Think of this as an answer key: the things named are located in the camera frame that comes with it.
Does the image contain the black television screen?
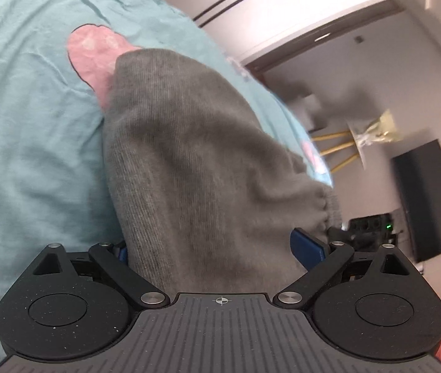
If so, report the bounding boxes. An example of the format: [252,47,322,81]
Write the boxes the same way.
[392,140,441,263]

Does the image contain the round table with yellow legs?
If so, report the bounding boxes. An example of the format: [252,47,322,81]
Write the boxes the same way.
[309,108,400,174]

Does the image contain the grey sweatpants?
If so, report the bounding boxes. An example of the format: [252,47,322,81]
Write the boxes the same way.
[103,49,341,296]

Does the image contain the light blue bed sheet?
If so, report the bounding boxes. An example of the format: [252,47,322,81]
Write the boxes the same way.
[0,0,332,361]

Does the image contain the black power strip box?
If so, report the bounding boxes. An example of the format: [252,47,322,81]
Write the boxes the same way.
[348,213,398,252]

